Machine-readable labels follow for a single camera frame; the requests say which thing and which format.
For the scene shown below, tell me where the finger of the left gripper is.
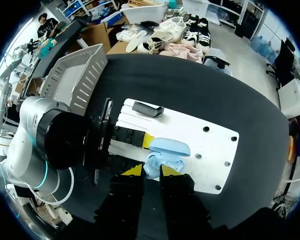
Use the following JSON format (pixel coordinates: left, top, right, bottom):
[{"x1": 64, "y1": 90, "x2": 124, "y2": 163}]
[
  {"x1": 111, "y1": 125, "x2": 155, "y2": 151},
  {"x1": 107, "y1": 154, "x2": 141, "y2": 175}
]

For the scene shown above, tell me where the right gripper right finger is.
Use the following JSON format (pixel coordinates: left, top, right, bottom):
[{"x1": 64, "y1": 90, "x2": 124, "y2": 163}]
[{"x1": 159, "y1": 164, "x2": 213, "y2": 240}]

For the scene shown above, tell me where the white plate with black stands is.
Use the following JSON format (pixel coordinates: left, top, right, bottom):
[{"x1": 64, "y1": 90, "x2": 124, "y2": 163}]
[{"x1": 107, "y1": 97, "x2": 241, "y2": 196}]

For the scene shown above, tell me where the grey slotted basket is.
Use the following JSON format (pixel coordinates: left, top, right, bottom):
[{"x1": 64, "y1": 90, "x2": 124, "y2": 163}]
[{"x1": 40, "y1": 42, "x2": 109, "y2": 117}]

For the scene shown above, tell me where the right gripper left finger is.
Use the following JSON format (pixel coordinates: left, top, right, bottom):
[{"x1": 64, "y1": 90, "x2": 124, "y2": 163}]
[{"x1": 94, "y1": 163, "x2": 145, "y2": 240}]

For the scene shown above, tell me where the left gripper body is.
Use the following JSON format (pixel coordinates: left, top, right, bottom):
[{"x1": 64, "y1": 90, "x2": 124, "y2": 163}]
[{"x1": 82, "y1": 98, "x2": 121, "y2": 186}]

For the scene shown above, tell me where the light blue earbud case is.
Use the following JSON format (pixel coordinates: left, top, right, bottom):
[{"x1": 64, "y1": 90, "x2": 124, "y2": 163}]
[{"x1": 143, "y1": 136, "x2": 191, "y2": 180}]

